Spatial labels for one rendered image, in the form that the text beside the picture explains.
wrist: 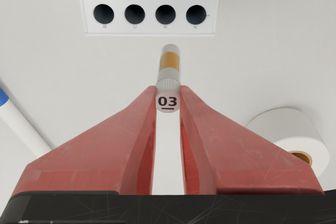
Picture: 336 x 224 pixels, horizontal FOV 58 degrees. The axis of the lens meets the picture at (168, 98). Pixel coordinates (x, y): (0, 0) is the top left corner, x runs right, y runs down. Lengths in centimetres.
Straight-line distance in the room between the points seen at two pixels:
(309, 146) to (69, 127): 22
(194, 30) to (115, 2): 5
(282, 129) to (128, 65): 14
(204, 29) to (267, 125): 12
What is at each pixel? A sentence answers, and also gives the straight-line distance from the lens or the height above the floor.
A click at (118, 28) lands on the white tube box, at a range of 20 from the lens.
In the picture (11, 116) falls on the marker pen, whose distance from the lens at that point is 29.
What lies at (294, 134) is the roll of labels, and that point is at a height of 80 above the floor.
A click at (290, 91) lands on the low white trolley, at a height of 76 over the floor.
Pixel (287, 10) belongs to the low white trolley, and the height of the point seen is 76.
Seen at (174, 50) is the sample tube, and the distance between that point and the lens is 15.
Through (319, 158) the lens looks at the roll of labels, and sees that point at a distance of 30.
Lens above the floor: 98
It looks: 54 degrees down
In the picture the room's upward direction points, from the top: 177 degrees clockwise
